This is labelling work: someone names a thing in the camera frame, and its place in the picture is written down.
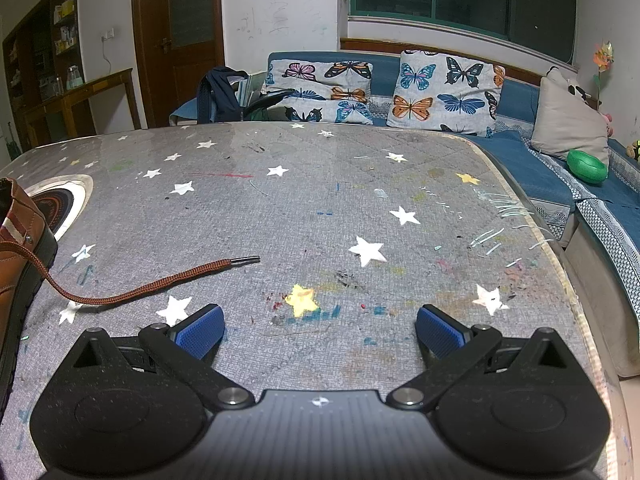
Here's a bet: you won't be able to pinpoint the green round bowl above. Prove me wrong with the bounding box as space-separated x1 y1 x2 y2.
566 149 609 184

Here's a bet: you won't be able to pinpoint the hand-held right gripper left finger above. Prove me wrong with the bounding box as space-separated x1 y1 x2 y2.
57 304 256 411

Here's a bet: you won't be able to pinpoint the brown woven shoelace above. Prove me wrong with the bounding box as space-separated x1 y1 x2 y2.
0 241 261 307

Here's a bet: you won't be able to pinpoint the wooden side table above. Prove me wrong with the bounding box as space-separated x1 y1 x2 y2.
22 68 142 148

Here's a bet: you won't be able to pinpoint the dark blue backpack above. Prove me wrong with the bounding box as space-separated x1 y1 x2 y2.
196 66 246 123

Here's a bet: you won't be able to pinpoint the mop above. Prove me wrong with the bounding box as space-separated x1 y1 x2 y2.
5 122 21 161

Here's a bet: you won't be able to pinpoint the dark bag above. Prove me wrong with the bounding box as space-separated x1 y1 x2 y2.
244 88 296 122

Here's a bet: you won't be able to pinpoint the flat butterfly print cushion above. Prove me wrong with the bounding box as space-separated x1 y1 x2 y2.
260 85 375 126
265 59 375 88

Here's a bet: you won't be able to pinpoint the wooden door with glass pane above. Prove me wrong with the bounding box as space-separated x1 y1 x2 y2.
131 0 226 128

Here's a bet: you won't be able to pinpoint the blue sofa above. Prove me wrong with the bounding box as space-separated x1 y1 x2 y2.
167 36 640 378

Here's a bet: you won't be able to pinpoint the wooden shelf cabinet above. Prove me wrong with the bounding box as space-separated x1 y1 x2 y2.
2 0 81 153

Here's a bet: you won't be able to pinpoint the colourful pinwheel toy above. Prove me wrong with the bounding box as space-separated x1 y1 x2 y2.
592 42 615 98

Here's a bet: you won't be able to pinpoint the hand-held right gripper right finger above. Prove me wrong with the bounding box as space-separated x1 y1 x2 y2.
387 304 583 411

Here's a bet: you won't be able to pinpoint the panda plush toy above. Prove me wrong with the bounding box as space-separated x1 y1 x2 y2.
562 77 598 106

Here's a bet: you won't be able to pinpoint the beige pillow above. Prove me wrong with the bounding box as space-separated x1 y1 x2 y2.
530 67 612 168

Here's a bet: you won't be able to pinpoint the green folders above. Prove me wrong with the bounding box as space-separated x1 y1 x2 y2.
237 72 268 107

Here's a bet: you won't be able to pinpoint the grey star-printed tablecloth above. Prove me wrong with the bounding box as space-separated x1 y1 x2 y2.
0 121 631 480

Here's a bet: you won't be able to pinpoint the brown leather shoe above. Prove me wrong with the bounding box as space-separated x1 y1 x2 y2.
0 177 58 411

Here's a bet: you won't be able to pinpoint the large butterfly print cushion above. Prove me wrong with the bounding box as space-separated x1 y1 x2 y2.
387 50 506 138

